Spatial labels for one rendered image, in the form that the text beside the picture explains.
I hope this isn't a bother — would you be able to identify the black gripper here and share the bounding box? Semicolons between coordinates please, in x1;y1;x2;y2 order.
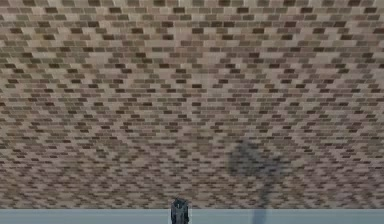
170;197;181;224

